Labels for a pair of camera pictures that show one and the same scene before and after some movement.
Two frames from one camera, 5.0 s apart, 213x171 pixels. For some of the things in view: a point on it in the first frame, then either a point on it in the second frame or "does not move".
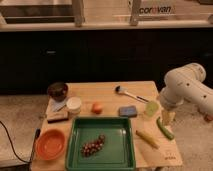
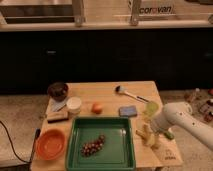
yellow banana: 148,138 does not move
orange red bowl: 50,144 does not move
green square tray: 100,143 does not move
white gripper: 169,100 to 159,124
